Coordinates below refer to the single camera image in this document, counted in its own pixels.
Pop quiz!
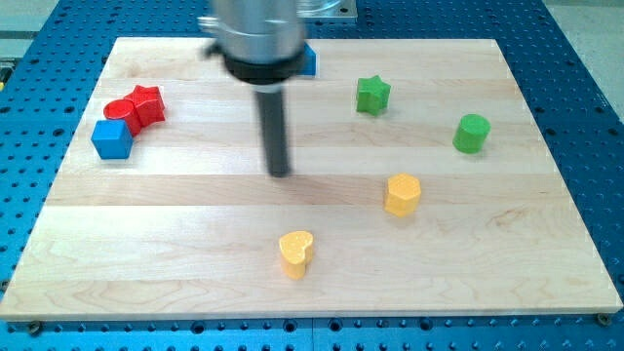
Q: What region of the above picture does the blue block behind arm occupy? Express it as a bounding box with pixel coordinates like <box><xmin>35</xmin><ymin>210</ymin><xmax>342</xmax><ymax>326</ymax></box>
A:
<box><xmin>299</xmin><ymin>44</ymin><xmax>317</xmax><ymax>77</ymax></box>

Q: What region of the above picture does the yellow hexagon block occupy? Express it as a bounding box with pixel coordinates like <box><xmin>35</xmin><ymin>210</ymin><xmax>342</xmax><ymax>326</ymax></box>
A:
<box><xmin>384</xmin><ymin>173</ymin><xmax>421</xmax><ymax>217</ymax></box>

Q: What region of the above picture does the red star block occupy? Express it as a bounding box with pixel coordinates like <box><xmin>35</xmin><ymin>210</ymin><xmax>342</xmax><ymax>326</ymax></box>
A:
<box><xmin>124</xmin><ymin>85</ymin><xmax>166</xmax><ymax>127</ymax></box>

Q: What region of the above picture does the red cylinder block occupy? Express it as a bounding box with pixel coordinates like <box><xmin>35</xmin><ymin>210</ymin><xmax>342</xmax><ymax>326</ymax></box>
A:
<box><xmin>103</xmin><ymin>99</ymin><xmax>142</xmax><ymax>137</ymax></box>

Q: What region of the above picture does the blue cube block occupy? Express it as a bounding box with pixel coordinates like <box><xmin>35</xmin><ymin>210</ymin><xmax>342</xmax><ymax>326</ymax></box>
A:
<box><xmin>91</xmin><ymin>120</ymin><xmax>134</xmax><ymax>160</ymax></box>

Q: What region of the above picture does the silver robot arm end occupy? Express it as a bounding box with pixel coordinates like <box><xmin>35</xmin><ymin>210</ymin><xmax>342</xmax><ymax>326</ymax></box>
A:
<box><xmin>198</xmin><ymin>0</ymin><xmax>305</xmax><ymax>94</ymax></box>

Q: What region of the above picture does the green cylinder block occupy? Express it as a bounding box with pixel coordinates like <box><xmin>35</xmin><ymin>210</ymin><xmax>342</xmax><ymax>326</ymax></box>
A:
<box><xmin>452</xmin><ymin>114</ymin><xmax>491</xmax><ymax>154</ymax></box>

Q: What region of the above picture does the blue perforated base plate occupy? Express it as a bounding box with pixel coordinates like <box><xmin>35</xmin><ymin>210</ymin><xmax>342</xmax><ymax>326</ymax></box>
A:
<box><xmin>1</xmin><ymin>1</ymin><xmax>623</xmax><ymax>350</ymax></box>

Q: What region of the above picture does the black pusher rod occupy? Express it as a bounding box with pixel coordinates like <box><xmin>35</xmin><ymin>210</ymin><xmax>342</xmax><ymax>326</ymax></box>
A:
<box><xmin>254</xmin><ymin>89</ymin><xmax>290</xmax><ymax>177</ymax></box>

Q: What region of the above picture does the clear mounting plate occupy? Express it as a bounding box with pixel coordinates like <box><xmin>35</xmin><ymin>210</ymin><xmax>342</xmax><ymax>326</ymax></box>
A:
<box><xmin>296</xmin><ymin>0</ymin><xmax>358</xmax><ymax>20</ymax></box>

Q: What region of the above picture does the wooden board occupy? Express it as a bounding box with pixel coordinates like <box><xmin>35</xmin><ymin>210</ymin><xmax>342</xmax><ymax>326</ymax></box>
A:
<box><xmin>1</xmin><ymin>37</ymin><xmax>622</xmax><ymax>321</ymax></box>

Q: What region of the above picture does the green star block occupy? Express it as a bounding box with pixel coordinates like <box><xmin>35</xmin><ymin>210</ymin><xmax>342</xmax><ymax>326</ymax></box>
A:
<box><xmin>356</xmin><ymin>75</ymin><xmax>391</xmax><ymax>116</ymax></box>

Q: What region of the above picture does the yellow heart block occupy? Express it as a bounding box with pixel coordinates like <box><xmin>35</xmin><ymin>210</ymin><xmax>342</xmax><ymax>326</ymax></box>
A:
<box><xmin>279</xmin><ymin>231</ymin><xmax>314</xmax><ymax>280</ymax></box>

